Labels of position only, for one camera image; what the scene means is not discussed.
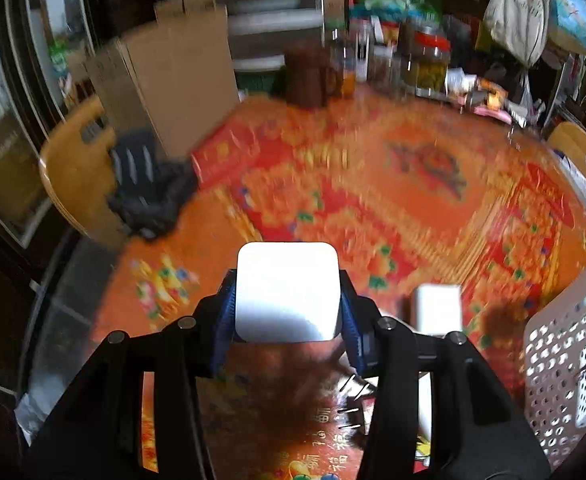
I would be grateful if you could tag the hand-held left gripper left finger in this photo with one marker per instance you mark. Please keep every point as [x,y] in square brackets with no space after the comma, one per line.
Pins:
[225,322]

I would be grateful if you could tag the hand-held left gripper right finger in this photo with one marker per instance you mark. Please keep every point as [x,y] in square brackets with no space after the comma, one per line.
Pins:
[354,332]

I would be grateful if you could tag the white square power adapter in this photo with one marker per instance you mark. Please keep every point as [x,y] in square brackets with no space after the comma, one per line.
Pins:
[287,291]

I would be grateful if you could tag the white charger block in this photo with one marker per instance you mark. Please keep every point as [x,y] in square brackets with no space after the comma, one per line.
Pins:
[439,310]

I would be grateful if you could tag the white perforated plastic basket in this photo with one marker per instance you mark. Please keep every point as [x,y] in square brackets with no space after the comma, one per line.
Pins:
[563,360]

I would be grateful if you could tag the brown cardboard box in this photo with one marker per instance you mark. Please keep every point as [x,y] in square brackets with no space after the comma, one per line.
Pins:
[173,80]

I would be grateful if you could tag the small amber glass jar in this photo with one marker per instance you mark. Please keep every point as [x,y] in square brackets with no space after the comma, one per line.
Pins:
[348,77]

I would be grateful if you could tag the brown ceramic mug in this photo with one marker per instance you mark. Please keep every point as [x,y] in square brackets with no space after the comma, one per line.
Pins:
[305,77]

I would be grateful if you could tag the pickle jar with red lid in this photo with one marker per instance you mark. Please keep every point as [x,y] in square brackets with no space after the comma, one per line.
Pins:
[430,67]

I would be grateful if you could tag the dark glass cabinet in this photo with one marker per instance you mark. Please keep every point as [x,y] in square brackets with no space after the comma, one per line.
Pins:
[3,110]

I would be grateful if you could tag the white tiered storage rack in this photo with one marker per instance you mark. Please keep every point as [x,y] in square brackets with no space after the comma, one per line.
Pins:
[273,15]

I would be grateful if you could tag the beige canvas tote bag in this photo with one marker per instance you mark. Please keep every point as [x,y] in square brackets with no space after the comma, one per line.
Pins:
[518,10]

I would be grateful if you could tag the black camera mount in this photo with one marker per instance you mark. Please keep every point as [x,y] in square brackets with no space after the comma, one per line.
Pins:
[145,187]

